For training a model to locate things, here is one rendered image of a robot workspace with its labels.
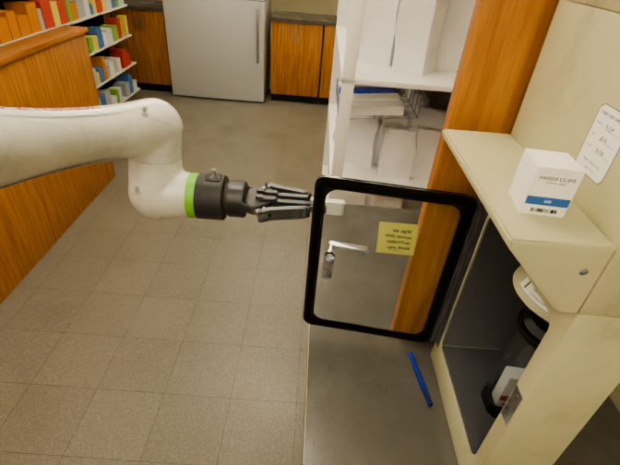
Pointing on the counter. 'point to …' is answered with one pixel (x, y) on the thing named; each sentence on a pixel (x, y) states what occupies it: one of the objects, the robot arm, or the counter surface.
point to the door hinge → (460, 271)
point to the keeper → (511, 405)
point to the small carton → (545, 183)
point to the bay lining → (486, 297)
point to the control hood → (552, 257)
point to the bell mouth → (529, 293)
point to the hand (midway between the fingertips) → (327, 206)
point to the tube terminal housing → (555, 347)
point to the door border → (396, 197)
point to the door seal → (394, 196)
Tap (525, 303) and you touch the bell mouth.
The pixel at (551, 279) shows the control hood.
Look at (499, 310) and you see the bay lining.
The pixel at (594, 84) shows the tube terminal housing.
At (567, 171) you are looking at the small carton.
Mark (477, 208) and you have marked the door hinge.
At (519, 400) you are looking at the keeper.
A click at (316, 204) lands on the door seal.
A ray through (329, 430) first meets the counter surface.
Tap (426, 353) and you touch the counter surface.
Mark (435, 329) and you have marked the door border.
